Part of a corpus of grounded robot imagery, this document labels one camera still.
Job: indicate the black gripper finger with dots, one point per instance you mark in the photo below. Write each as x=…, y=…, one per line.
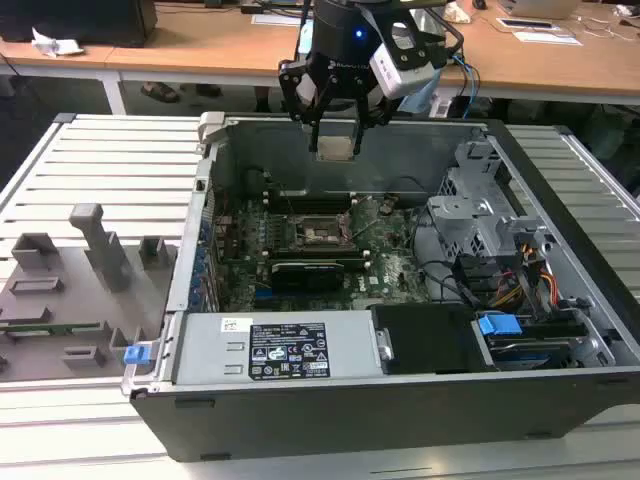
x=358, y=135
x=315, y=135

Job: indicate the silver square CPU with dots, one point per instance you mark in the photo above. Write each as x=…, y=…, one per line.
x=336, y=148

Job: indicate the CPU socket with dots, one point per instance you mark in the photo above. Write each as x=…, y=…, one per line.
x=320, y=235

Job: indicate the black RAM slots bank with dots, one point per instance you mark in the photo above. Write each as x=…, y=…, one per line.
x=320, y=202
x=300, y=254

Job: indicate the coin cell battery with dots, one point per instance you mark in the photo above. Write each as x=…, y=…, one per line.
x=387, y=204

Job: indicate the white box under desk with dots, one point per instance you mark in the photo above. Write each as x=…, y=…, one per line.
x=440, y=106

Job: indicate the green motherboard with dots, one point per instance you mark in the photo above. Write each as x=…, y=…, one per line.
x=385, y=240

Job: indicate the brown sandal foot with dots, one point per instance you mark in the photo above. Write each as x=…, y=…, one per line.
x=207, y=90
x=160, y=91

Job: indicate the silver metal drive cage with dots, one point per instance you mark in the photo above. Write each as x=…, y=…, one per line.
x=460, y=220

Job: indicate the long wooden desk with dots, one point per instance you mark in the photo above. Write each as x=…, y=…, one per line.
x=200, y=50

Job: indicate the black graphics card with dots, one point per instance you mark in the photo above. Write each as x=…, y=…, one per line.
x=307, y=277

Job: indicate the silver laptop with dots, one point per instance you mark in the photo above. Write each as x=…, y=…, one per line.
x=540, y=6

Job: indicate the white paper sheets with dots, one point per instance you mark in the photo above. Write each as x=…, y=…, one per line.
x=545, y=35

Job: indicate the black label sticker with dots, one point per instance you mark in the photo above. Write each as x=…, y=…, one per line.
x=289, y=350

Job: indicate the black plastic shroud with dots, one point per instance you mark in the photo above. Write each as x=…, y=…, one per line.
x=430, y=340

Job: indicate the blue disk carrier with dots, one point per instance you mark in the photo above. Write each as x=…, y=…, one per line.
x=499, y=327

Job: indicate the grey power supply unit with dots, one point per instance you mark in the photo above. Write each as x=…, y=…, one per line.
x=210, y=350

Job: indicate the black monitor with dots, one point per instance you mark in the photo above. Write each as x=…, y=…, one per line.
x=75, y=20

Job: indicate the short wooden desk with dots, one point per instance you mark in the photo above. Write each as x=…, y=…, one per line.
x=50, y=62

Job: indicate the crumpled white paper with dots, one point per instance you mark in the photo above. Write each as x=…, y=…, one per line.
x=55, y=44

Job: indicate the hard disk drive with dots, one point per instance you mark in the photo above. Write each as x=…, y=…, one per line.
x=530, y=357

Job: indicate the blue case latch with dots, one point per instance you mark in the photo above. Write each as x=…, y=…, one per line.
x=136, y=355

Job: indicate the black open PC case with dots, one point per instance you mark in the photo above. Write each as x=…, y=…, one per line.
x=350, y=425

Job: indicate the grey parts rack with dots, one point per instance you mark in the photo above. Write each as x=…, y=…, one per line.
x=75, y=300

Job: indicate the green RAM stick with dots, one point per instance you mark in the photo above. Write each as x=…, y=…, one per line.
x=60, y=327

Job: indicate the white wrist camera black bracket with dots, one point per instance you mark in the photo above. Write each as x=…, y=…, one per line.
x=400, y=75

